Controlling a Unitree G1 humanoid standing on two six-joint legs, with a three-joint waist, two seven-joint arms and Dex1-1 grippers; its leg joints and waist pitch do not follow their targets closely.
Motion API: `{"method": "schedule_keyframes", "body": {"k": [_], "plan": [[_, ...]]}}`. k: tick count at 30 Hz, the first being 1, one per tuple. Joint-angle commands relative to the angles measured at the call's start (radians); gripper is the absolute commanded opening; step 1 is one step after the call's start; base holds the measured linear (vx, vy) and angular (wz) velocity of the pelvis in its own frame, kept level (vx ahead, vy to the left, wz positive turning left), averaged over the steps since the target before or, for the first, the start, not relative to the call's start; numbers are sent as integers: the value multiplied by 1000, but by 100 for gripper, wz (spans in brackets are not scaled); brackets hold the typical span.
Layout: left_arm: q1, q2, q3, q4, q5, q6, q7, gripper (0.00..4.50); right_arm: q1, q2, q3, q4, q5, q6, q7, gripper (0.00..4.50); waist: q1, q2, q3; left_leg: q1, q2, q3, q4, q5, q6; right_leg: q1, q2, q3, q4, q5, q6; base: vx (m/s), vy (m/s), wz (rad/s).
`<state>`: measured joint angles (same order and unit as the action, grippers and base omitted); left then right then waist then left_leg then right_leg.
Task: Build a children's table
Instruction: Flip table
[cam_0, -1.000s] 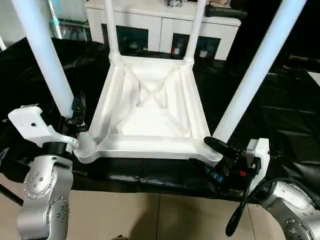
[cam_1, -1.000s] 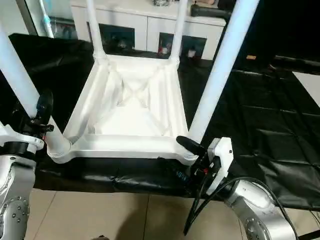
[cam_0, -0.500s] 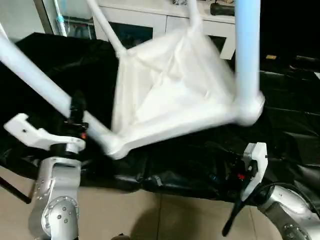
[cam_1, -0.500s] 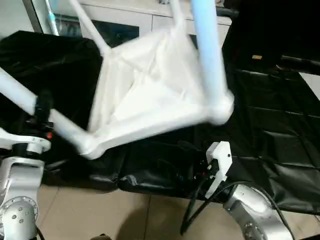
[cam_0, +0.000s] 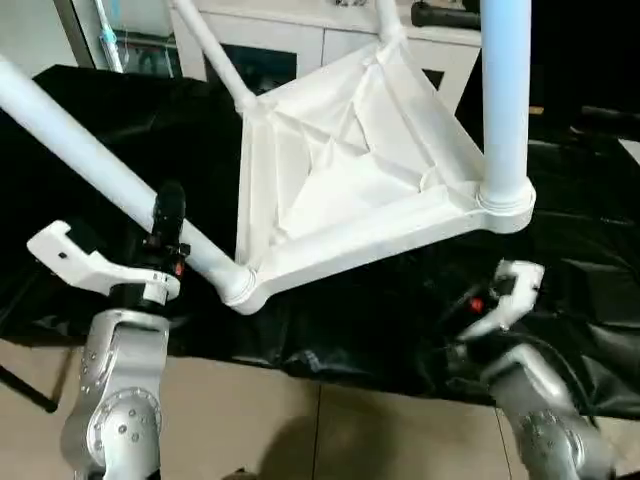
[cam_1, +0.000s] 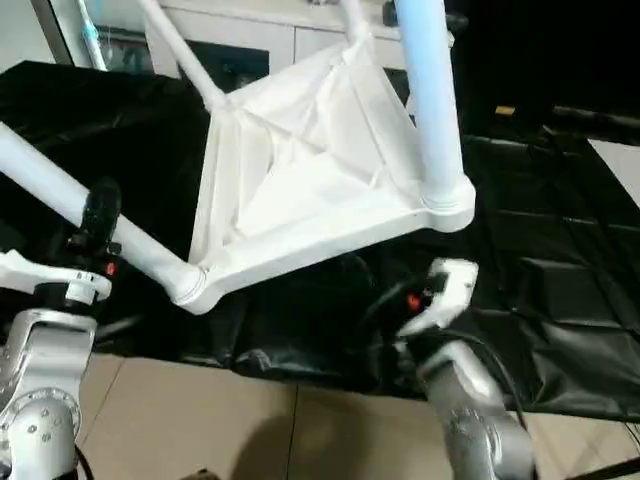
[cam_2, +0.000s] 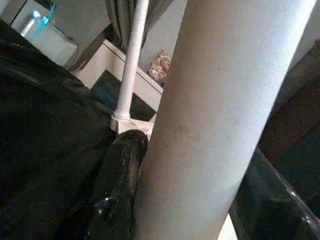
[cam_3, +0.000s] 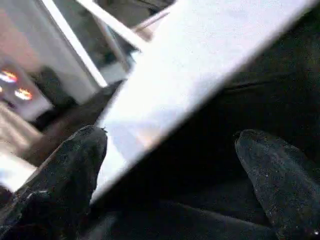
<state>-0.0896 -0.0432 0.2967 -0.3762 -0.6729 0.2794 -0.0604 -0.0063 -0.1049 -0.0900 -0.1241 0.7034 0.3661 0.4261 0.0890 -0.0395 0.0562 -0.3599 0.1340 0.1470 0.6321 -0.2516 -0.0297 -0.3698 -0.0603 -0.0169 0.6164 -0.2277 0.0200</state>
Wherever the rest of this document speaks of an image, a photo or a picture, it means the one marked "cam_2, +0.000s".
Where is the beige plush toy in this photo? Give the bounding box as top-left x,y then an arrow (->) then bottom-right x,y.
146,49 -> 172,87

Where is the white low cabinet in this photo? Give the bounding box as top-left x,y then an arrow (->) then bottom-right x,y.
74,39 -> 167,124

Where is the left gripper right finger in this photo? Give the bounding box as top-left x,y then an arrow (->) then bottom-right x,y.
227,147 -> 320,240

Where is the dark grey hanging curtain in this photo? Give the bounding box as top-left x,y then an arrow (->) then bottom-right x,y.
104,0 -> 174,54

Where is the white plastic table leg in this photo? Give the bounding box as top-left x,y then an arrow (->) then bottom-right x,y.
111,0 -> 151,132
132,0 -> 320,240

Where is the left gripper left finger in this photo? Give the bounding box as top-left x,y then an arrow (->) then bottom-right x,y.
82,129 -> 149,240

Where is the black work mat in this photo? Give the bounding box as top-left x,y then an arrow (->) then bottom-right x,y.
0,19 -> 151,240

